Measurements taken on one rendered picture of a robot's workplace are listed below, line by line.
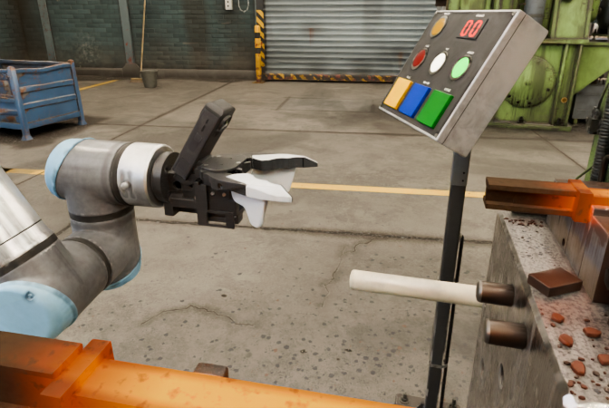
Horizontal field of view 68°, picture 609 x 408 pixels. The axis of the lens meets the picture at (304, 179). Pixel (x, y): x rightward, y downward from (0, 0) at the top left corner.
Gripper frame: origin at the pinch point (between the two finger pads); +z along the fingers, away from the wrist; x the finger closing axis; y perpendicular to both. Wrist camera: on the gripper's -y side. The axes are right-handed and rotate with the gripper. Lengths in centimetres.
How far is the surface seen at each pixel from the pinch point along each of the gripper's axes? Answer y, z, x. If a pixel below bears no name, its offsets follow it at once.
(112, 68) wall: 83, -580, -743
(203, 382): 0.7, 2.7, 34.5
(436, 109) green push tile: -1.2, 16.9, -42.1
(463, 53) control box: -12, 21, -49
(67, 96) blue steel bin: 66, -358, -363
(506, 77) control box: -8, 29, -42
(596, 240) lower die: 2.5, 32.3, 5.4
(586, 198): -1.0, 31.5, 2.5
